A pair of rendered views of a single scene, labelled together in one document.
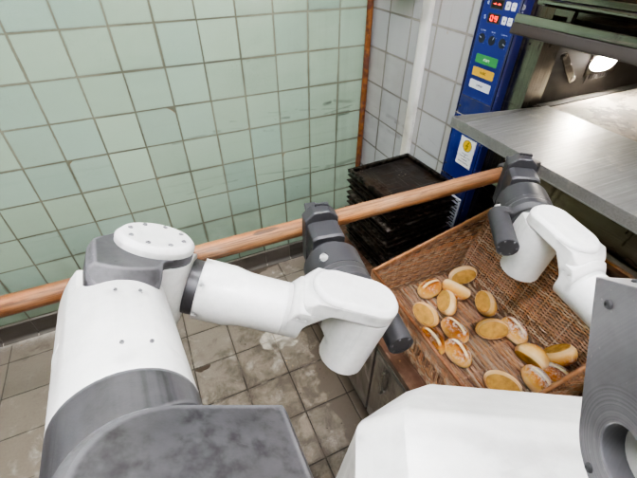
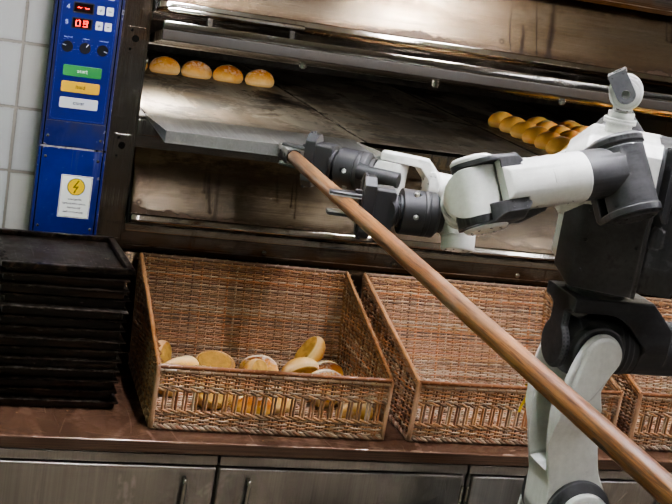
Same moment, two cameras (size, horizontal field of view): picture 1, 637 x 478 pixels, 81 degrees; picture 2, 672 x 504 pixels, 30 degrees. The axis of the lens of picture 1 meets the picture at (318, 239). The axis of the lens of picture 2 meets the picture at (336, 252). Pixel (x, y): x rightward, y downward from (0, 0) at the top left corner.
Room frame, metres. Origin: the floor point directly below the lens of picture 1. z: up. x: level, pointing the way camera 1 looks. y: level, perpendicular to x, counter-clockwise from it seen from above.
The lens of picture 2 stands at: (0.29, 2.34, 1.66)
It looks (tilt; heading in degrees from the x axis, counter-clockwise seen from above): 14 degrees down; 276
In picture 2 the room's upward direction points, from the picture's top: 10 degrees clockwise
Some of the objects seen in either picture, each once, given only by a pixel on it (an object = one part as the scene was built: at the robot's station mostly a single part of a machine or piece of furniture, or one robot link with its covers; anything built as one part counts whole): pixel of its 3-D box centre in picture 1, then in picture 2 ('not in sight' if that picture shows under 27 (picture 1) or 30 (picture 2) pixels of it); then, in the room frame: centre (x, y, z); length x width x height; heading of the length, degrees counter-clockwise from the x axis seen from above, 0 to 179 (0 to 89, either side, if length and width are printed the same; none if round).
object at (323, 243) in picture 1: (326, 256); (390, 209); (0.43, -0.01, 1.20); 0.12 x 0.10 x 0.13; 15
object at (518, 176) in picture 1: (518, 196); (331, 164); (0.60, -0.38, 1.20); 0.12 x 0.10 x 0.13; 168
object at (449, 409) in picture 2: not in sight; (483, 357); (0.17, -0.75, 0.72); 0.56 x 0.49 x 0.28; 26
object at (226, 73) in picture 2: not in sight; (228, 73); (1.13, -1.66, 1.21); 0.10 x 0.07 x 0.06; 20
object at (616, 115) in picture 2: not in sight; (624, 97); (0.03, -0.15, 1.47); 0.10 x 0.07 x 0.09; 85
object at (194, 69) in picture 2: not in sight; (196, 69); (1.22, -1.62, 1.21); 0.10 x 0.07 x 0.05; 24
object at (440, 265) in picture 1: (485, 309); (257, 342); (0.72, -0.50, 0.72); 0.56 x 0.49 x 0.28; 23
